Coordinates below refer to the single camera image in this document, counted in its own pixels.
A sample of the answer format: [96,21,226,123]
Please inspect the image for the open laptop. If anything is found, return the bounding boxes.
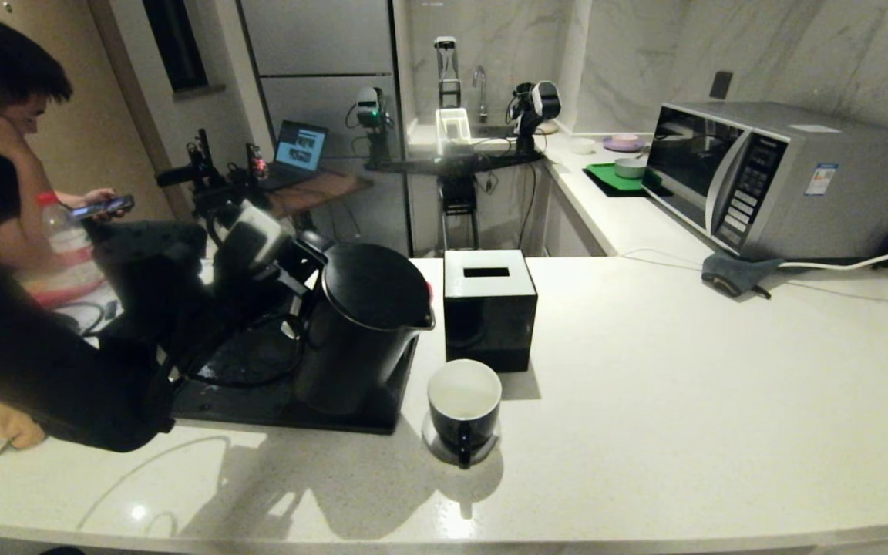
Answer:
[267,119,330,190]

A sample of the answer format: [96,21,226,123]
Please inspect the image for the black electric kettle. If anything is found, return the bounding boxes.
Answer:
[294,231,437,417]

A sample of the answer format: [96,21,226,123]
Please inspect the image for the dark grey cloth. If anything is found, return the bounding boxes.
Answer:
[701,251,785,299]

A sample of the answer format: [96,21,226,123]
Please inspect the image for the green tray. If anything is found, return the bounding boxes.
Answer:
[583,162,664,198]

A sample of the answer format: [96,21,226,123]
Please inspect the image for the black serving tray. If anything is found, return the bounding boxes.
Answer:
[170,328,419,434]

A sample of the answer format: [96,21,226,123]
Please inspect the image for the smartphone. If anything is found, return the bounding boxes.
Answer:
[70,195,135,221]

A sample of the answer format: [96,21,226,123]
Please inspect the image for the plastic water bottle red cap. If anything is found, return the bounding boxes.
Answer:
[37,191,106,303]

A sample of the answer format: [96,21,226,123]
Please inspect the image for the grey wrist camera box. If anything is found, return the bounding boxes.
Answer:
[213,202,291,272]

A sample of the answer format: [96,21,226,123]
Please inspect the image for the wooden desk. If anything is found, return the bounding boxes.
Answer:
[259,170,374,259]

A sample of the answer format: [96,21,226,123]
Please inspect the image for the black mug white inside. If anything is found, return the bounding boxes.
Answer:
[427,359,503,469]

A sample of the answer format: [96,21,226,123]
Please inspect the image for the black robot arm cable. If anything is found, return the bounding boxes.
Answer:
[174,316,310,389]

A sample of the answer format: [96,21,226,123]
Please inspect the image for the dark window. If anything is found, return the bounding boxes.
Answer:
[142,0,210,93]

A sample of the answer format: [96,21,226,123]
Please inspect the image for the thin white cord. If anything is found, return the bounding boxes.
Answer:
[618,247,711,266]

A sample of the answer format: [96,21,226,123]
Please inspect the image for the thick white power cable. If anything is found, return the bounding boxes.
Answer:
[779,244,888,271]

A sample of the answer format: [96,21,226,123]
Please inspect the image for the silver microwave oven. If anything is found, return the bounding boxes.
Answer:
[641,100,888,261]

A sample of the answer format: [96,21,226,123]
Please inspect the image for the black cable loop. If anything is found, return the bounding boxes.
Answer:
[55,302,109,338]

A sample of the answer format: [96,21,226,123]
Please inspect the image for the black tissue box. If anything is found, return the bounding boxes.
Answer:
[442,248,538,374]

